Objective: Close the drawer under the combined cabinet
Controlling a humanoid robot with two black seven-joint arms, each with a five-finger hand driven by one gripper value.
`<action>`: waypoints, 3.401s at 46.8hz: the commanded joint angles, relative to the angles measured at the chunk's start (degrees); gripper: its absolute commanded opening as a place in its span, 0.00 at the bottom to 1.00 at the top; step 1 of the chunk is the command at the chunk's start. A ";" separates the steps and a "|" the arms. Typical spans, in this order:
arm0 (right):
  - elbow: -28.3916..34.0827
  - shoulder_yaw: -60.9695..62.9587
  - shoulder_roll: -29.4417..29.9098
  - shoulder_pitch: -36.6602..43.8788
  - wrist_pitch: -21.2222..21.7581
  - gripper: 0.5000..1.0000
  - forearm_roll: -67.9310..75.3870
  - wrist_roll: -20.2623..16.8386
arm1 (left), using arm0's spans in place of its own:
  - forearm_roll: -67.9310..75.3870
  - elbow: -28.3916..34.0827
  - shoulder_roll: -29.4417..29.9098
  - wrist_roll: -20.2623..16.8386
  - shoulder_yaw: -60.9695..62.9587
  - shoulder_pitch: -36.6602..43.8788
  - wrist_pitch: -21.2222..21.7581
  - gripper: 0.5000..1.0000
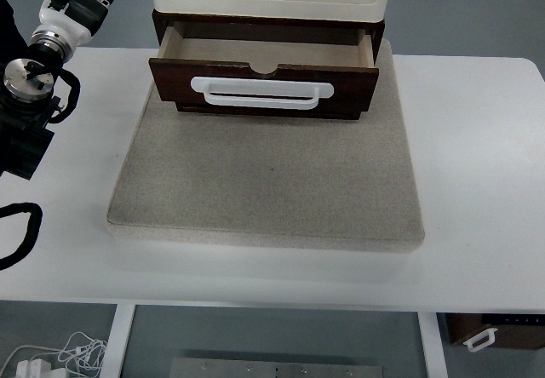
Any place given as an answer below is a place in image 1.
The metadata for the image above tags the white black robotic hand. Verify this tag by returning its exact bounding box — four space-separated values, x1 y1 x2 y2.
31 0 115 51

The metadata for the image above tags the dark wooden drawer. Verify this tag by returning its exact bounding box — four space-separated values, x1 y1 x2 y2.
149 26 379 120

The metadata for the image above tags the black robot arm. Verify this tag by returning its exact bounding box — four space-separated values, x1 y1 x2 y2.
1 0 115 180

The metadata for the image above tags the dark wooden drawer housing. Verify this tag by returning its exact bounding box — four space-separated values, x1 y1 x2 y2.
152 9 385 58

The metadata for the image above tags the beige fabric pad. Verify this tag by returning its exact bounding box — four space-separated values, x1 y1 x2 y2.
106 41 425 252

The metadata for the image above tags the white power adapter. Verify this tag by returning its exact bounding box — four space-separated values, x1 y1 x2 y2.
15 358 51 378

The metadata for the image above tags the brown box on floor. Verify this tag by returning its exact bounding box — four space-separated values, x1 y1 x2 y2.
445 313 544 352

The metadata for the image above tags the white drawer handle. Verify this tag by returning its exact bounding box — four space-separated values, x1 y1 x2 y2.
191 77 335 111

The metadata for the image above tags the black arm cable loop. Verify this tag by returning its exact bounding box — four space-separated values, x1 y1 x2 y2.
0 202 44 271

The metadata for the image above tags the white table frame leg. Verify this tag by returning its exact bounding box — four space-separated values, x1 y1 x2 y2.
99 304 136 378
417 312 448 378

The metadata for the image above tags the white cable bundle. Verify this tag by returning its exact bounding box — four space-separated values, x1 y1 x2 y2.
0 331 108 378

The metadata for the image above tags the white handle on box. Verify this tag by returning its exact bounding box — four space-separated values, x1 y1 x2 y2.
462 328 497 352

